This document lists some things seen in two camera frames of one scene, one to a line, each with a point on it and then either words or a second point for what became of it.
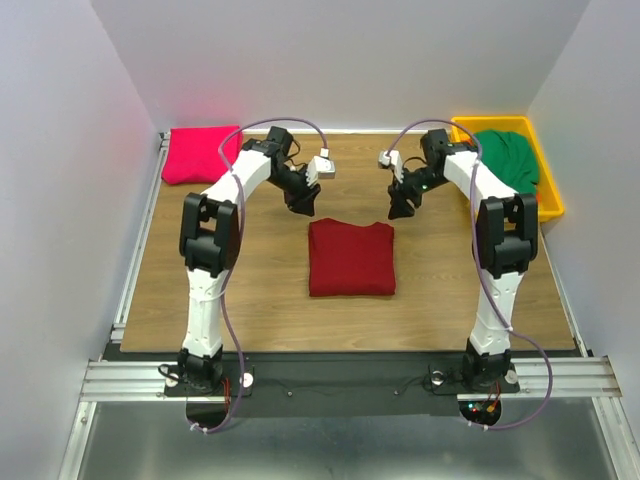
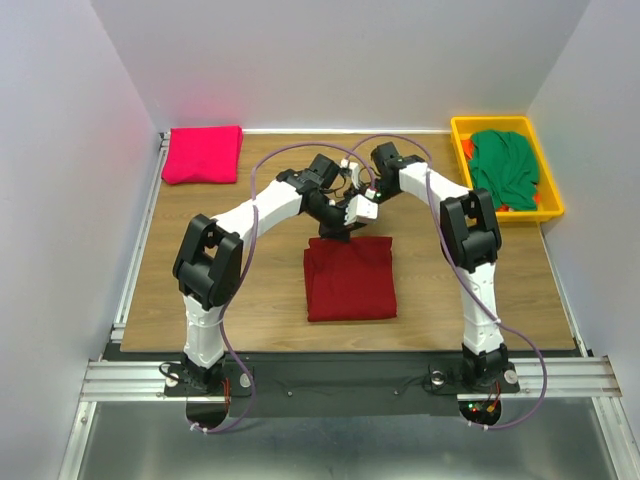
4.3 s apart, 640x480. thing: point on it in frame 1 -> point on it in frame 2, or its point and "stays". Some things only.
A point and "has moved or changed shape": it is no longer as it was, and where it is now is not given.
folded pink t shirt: x=192 y=154 stays
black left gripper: x=303 y=199 -> x=338 y=231
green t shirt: x=511 y=158 stays
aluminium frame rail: x=565 y=378 stays
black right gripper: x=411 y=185 -> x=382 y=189
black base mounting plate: x=340 y=384 stays
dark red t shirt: x=346 y=259 has moved or changed shape
